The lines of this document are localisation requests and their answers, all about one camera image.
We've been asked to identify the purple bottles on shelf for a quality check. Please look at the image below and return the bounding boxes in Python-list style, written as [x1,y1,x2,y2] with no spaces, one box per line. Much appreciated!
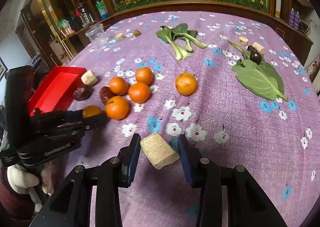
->
[289,8,300,30]

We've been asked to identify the beige cut block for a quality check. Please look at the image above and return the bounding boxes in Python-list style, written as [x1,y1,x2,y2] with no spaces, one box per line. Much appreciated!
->
[140,132,180,170]

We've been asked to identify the small beige chunk by cup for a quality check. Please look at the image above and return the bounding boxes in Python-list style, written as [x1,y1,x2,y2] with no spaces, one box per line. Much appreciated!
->
[116,33,125,41]

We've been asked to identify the large green leaf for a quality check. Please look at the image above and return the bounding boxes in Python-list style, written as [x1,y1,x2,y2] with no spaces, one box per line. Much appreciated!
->
[228,41,288,102]

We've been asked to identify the red square tray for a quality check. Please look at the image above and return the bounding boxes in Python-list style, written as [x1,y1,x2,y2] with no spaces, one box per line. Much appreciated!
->
[28,66,87,116]

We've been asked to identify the red date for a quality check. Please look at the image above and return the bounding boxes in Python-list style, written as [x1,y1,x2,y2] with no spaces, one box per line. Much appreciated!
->
[73,84,93,101]

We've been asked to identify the framed wall painting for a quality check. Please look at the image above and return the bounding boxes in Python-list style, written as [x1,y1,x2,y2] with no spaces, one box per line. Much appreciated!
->
[0,58,8,81]

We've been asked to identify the red date among oranges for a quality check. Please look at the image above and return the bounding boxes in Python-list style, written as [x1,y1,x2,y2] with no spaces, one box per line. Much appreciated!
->
[100,86,115,105]

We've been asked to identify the mandarin orange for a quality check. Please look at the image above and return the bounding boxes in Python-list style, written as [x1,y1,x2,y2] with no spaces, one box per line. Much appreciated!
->
[110,77,129,96]
[136,67,154,86]
[105,96,131,120]
[128,83,151,103]
[82,105,103,118]

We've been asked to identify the green bok choy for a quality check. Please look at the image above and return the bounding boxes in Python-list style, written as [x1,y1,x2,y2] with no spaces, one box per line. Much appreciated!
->
[156,23,208,61]

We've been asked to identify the green label plastic bottle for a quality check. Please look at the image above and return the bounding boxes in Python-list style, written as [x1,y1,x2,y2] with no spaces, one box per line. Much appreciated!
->
[95,0,110,19]

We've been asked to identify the dark round plum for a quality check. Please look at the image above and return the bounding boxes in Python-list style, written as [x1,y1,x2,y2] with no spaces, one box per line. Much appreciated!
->
[250,52,262,65]

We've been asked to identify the steel thermos flask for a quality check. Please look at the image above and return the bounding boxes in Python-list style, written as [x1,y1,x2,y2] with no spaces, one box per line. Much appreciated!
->
[76,2,94,27]

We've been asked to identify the lone yellowish orange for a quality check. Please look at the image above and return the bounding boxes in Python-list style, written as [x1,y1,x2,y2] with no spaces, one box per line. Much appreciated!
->
[175,72,197,96]

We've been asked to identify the mandarin orange top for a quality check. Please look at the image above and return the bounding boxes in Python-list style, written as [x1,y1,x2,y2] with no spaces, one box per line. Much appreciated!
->
[136,67,154,86]

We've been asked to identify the purple floral tablecloth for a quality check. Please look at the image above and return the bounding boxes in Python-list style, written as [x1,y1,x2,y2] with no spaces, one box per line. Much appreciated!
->
[56,12,319,226]

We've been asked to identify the white gloved left hand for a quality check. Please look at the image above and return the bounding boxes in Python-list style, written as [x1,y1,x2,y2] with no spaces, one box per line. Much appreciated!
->
[7,161,54,196]

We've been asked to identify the dark date near leaf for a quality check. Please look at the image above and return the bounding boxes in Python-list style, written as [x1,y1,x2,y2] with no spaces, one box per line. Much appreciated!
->
[247,45,257,53]

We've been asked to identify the clear plastic cup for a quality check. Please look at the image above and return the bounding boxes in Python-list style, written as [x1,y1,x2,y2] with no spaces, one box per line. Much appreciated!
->
[85,24,107,49]

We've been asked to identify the small green olive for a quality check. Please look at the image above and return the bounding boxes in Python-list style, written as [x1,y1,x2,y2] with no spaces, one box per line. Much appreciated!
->
[133,29,141,37]

